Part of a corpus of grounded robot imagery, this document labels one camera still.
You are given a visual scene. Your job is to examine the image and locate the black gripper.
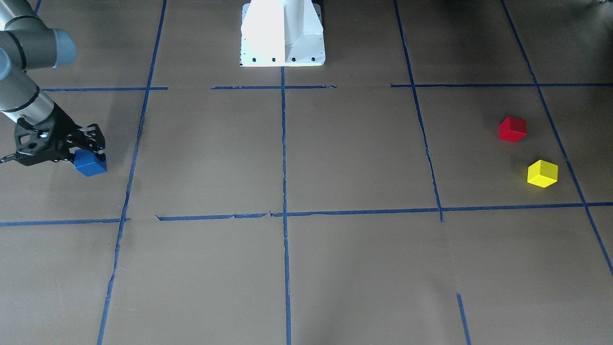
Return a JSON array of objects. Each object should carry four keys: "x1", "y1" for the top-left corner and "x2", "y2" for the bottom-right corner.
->
[{"x1": 1, "y1": 104, "x2": 106, "y2": 166}]

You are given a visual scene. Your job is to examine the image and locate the blue wooden block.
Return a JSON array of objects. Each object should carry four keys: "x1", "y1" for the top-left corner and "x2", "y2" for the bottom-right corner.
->
[{"x1": 74, "y1": 149, "x2": 107, "y2": 177}]

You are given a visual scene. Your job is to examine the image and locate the red wooden block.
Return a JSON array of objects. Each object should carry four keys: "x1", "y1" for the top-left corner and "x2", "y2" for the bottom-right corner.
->
[{"x1": 499, "y1": 116, "x2": 527, "y2": 142}]

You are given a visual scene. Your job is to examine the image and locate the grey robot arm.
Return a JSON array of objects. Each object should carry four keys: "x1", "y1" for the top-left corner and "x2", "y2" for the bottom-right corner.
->
[{"x1": 0, "y1": 0, "x2": 107, "y2": 176}]

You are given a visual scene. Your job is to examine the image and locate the brown paper table cover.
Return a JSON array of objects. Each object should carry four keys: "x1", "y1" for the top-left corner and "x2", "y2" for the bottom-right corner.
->
[{"x1": 1, "y1": 0, "x2": 612, "y2": 345}]

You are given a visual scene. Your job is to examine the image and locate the yellow wooden block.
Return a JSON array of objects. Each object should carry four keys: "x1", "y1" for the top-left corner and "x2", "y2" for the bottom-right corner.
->
[{"x1": 527, "y1": 160, "x2": 559, "y2": 188}]

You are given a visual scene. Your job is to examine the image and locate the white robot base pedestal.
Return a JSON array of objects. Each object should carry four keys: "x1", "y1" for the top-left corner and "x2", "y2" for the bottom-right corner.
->
[{"x1": 239, "y1": 0, "x2": 326, "y2": 68}]

